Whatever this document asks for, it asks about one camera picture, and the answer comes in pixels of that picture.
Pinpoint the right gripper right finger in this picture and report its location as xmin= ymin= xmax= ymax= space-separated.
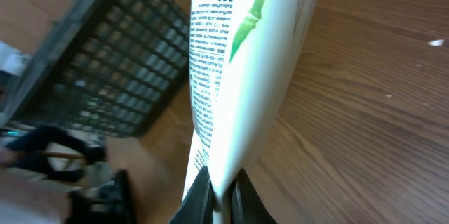
xmin=231 ymin=169 xmax=277 ymax=224

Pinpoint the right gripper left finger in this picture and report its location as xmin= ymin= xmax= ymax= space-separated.
xmin=169 ymin=166 xmax=213 ymax=224

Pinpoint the white tube with gold cap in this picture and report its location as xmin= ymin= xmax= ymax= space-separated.
xmin=182 ymin=0 xmax=317 ymax=223

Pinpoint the grey plastic basket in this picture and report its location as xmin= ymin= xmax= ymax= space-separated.
xmin=1 ymin=0 xmax=189 ymax=137

